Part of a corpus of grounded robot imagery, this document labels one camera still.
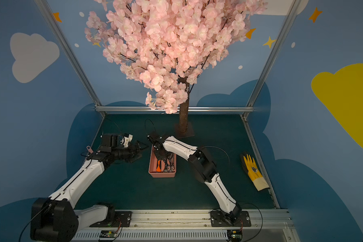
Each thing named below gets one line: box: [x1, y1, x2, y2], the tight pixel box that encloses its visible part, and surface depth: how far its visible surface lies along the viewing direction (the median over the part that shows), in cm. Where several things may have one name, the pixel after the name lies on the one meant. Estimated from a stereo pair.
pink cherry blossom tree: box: [85, 0, 268, 139], surface depth 49 cm
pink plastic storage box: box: [148, 144, 177, 178], surface depth 93 cm
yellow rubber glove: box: [243, 154, 271, 192], surface depth 89 cm
